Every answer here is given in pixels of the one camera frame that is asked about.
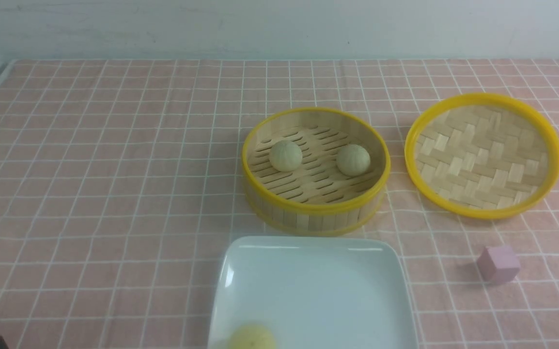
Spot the pale steamed bun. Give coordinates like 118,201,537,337
336,144,371,177
269,141,303,172

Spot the white square plate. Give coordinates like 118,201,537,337
207,236,419,349

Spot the yellow steamed bun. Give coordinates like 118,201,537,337
227,323,277,349

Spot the bamboo steamer basket yellow rim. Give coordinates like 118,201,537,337
241,108,391,237

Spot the pink checkered tablecloth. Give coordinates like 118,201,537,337
0,59,559,349

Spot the woven bamboo steamer lid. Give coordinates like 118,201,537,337
404,93,559,220

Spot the pink cube block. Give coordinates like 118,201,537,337
476,245,521,285

